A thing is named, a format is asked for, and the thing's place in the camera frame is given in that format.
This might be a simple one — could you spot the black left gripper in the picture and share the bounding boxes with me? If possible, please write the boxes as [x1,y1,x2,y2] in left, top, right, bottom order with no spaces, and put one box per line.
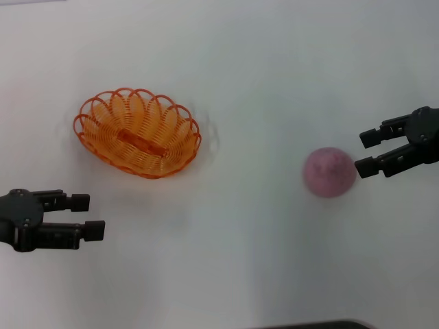
[0,188,106,253]

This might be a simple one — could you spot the orange plastic wire basket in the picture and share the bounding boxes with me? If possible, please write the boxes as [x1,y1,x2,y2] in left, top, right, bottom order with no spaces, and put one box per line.
[73,88,202,180]

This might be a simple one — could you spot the pink peach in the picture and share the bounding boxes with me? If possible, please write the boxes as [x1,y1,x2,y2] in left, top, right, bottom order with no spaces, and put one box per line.
[303,146,357,199]

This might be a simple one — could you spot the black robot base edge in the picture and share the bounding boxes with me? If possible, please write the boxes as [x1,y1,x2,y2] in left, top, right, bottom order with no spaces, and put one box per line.
[255,318,377,329]

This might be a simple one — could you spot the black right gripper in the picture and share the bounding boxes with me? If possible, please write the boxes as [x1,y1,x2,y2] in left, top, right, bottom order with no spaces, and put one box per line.
[355,106,439,179]

